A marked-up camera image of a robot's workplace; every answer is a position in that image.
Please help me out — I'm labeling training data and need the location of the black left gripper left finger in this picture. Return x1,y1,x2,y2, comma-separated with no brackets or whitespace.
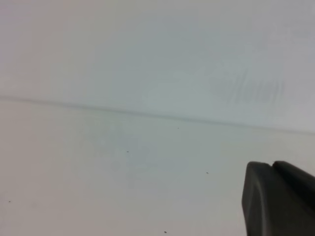
242,162,315,236

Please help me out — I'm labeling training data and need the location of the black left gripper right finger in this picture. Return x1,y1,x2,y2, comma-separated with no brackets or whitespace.
272,161,315,204

